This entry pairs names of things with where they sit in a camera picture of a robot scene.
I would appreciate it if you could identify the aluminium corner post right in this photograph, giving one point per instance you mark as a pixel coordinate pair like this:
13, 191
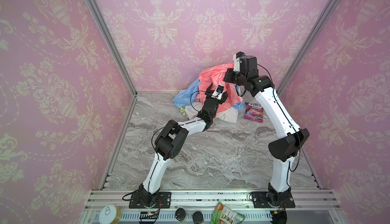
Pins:
324, 16

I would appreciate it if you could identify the black round cap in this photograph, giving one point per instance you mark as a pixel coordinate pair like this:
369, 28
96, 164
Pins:
180, 215
197, 217

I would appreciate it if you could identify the black round cap right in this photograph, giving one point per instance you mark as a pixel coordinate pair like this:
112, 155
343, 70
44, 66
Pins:
197, 217

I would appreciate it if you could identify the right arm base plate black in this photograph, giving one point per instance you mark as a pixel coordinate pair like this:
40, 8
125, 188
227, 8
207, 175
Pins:
269, 199

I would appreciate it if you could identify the light blue cloth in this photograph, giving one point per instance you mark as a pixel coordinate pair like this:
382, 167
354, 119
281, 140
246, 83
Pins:
187, 96

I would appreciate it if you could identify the green snack packet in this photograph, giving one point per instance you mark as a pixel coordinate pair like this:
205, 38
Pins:
225, 215

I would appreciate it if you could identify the white lid jar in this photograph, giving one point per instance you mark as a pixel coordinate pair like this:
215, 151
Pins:
110, 214

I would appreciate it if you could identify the white cloth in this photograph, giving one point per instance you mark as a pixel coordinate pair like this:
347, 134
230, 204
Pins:
229, 115

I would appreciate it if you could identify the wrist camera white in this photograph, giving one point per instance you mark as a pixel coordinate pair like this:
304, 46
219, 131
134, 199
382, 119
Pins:
218, 92
236, 59

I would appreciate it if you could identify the floral yellow green cloth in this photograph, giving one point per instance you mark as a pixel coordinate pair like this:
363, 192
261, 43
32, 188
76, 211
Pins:
183, 111

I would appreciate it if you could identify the purple berries candy bag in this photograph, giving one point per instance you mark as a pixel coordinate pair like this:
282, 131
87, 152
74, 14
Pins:
254, 112

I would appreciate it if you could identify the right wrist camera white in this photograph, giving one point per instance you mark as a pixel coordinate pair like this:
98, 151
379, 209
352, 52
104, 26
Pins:
236, 59

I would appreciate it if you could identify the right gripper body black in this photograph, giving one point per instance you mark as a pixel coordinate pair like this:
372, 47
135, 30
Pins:
231, 76

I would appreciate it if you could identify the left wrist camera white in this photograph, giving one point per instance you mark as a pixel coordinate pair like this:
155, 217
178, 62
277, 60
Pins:
218, 92

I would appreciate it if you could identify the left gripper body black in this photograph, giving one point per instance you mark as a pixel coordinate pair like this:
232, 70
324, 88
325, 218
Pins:
214, 101

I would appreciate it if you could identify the pink patterned cloth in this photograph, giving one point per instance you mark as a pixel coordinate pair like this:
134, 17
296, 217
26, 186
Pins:
213, 77

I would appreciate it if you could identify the aluminium frame rail front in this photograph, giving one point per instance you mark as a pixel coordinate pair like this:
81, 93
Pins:
313, 206

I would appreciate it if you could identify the aluminium corner post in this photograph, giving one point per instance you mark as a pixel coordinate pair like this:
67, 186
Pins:
324, 16
103, 28

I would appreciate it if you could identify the aluminium corner post left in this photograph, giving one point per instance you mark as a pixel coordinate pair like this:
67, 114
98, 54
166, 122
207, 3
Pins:
103, 28

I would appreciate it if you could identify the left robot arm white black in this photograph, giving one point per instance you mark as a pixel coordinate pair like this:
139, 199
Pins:
170, 141

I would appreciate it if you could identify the black round cap left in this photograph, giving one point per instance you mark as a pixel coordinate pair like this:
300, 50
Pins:
180, 215

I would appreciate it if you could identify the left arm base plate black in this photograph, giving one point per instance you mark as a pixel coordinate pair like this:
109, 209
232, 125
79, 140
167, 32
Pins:
146, 200

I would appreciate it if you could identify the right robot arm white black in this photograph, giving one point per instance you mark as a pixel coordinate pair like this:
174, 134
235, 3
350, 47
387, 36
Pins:
291, 137

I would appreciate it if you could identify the black round device right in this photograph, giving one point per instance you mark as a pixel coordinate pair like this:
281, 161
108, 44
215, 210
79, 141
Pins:
279, 217

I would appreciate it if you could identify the small black electronics board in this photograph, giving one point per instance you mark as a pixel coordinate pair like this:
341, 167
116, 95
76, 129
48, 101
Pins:
149, 215

